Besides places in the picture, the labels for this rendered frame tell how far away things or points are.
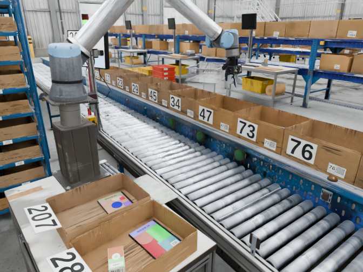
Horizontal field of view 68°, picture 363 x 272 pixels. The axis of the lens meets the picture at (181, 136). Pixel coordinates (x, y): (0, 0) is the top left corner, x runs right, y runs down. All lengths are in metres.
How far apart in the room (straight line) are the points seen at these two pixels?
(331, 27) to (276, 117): 4.68
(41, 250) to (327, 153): 1.33
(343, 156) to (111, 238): 1.10
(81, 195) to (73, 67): 0.63
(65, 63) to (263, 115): 1.33
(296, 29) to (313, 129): 5.19
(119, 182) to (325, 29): 5.71
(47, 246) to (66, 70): 0.80
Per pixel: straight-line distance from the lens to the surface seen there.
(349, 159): 1.45
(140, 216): 1.24
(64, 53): 1.46
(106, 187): 1.47
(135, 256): 1.12
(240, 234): 1.26
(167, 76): 7.26
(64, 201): 1.41
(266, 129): 1.65
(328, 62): 6.25
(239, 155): 1.74
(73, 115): 1.53
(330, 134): 1.79
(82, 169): 1.61
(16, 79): 2.45
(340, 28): 6.43
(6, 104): 2.47
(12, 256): 2.50
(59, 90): 1.49
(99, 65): 2.40
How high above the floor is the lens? 1.56
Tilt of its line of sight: 22 degrees down
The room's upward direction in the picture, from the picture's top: straight up
